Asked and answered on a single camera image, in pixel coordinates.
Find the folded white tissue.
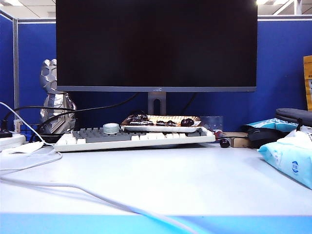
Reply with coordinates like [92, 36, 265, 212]
[1, 141, 44, 155]

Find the brown cardboard box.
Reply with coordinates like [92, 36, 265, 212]
[222, 131, 251, 148]

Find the black cable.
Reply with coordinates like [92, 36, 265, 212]
[3, 105, 76, 122]
[184, 92, 197, 116]
[29, 92, 141, 143]

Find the black zippered pouch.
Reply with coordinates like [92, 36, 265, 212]
[275, 108, 312, 128]

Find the white wet wipe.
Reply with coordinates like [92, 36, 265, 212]
[280, 126, 312, 147]

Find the thick white cable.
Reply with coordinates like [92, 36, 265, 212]
[0, 177, 199, 234]

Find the white blue wipes packet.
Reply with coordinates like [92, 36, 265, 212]
[242, 117, 299, 134]

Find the black computer monitor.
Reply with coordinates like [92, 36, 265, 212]
[55, 0, 258, 93]

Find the blue yellow puzzle cube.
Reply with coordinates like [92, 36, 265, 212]
[14, 123, 41, 135]

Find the clear tape roll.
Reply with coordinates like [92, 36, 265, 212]
[102, 123, 121, 135]

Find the sky blue wet wipes packet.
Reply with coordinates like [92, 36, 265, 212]
[257, 130, 312, 190]

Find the plate of dark grapes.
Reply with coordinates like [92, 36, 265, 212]
[120, 114, 203, 134]

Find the grey monitor stand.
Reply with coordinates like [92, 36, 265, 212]
[148, 92, 167, 116]

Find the white grey mechanical keyboard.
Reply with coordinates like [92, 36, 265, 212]
[53, 126, 217, 153]

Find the thin white cable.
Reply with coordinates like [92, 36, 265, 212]
[0, 101, 63, 173]

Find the black computer mouse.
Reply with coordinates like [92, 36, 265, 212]
[246, 128, 285, 149]

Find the white power strip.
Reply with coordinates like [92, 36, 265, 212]
[0, 133, 27, 152]

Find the silver angular figurine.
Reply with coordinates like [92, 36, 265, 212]
[39, 58, 78, 135]

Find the grey partition post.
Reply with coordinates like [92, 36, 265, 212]
[13, 18, 20, 120]

